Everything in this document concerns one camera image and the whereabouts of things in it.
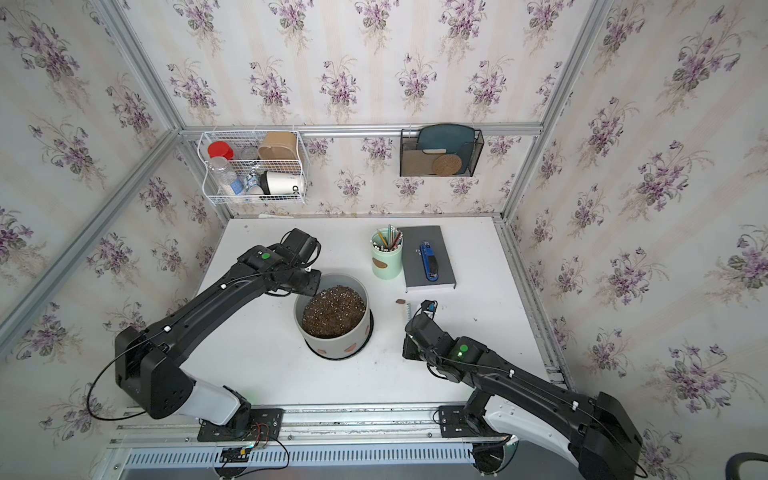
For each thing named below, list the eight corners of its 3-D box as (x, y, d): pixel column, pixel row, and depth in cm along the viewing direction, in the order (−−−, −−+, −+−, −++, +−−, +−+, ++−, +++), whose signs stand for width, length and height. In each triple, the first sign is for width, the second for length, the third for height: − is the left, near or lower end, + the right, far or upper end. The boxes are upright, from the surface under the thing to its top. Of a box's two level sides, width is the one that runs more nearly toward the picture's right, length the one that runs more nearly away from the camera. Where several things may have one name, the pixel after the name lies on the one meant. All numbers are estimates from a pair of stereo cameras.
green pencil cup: (372, 279, 103) (371, 251, 91) (373, 255, 110) (372, 226, 98) (401, 279, 103) (403, 251, 91) (400, 255, 110) (402, 226, 98)
